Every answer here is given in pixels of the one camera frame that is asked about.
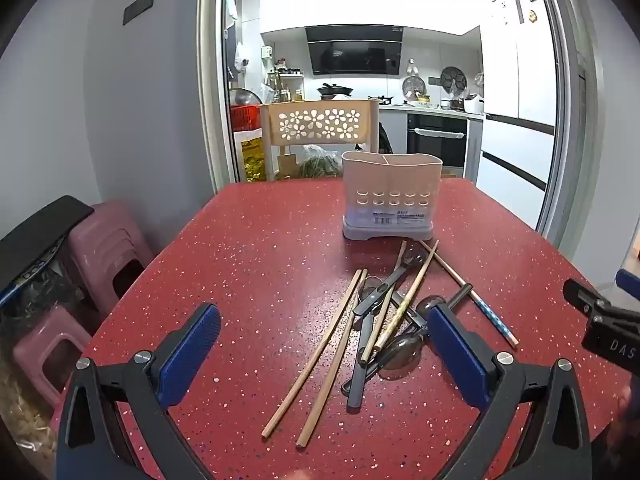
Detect spice rack with jars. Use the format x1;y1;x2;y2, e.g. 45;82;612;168
267;67;306;102

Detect bag of green vegetables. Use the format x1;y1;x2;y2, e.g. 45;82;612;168
297;145;343;179

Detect black built-in oven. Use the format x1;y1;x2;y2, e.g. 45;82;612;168
406;113;469;169

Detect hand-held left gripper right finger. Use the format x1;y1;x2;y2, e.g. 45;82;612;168
426;305;593;480

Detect yellow bag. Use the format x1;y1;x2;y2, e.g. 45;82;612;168
241;136;266;182

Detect hanging metal strainer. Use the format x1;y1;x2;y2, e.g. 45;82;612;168
402;75;426;101

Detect black range hood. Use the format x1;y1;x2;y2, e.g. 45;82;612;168
305;24;404;77

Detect red plastic crate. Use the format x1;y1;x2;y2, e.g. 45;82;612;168
230;105;262;131

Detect white upper cabinets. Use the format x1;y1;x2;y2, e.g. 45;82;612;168
260;0;481;37

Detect hanging round pan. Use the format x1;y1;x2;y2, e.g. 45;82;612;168
440;65;468;95

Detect wooden chopstick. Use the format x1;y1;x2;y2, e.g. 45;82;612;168
374;239;440;352
296;270;369;449
360;240;408;365
261;269;363;438

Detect blue patterned chopstick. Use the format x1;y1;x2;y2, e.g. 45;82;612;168
419;240;520;347

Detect white refrigerator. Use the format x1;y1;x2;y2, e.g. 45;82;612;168
475;0;562;217

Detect beige flower cutout chair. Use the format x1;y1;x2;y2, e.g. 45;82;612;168
259;100;380;182

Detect black wall plate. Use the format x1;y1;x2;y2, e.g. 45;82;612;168
123;0;157;26

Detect pink plastic stool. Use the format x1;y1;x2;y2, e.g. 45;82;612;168
67;200;156;319
12;305;94;411

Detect black handled metal spoon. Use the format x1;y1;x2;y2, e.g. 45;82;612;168
341;332;424;396
346;310;376;411
352;244;427;317
360;276;426;332
416;282;474;322

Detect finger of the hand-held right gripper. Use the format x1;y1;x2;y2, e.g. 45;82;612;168
615;269;640;302
562;278;614;319

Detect clear plastic bag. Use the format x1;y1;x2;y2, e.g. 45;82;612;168
0;255;87;343

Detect beige plastic utensil holder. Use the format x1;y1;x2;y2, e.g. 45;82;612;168
341;150;444;242

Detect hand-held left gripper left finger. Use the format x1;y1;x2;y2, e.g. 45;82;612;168
54;302;222;480

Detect silver sliding door frame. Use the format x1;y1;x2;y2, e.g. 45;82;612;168
196;0;601;241

